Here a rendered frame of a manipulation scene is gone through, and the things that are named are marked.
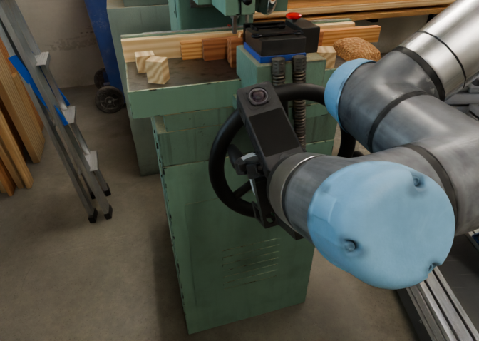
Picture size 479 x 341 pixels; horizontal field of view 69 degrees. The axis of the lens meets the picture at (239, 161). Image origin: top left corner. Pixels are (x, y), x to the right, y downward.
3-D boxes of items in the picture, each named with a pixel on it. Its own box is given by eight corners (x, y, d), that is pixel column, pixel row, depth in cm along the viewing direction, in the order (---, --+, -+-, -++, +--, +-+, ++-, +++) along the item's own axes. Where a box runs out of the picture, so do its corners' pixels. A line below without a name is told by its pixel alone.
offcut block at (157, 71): (164, 84, 70) (161, 62, 67) (147, 83, 71) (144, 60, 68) (170, 78, 73) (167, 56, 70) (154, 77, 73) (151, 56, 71)
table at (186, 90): (132, 143, 63) (127, 113, 59) (127, 81, 87) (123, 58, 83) (414, 103, 77) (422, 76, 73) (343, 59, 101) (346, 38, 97)
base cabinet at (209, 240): (186, 337, 119) (159, 169, 78) (167, 221, 164) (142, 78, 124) (306, 303, 129) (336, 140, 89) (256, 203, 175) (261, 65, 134)
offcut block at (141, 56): (157, 71, 76) (154, 55, 74) (138, 73, 75) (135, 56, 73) (154, 66, 79) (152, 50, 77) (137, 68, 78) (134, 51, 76)
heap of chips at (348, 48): (354, 65, 79) (357, 48, 77) (325, 48, 90) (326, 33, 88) (388, 61, 81) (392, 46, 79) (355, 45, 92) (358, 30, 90)
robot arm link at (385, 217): (482, 275, 21) (354, 319, 19) (376, 225, 32) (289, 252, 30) (465, 148, 20) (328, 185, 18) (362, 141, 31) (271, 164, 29)
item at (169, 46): (125, 63, 81) (120, 41, 78) (125, 60, 82) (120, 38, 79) (352, 41, 95) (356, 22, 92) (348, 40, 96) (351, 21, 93)
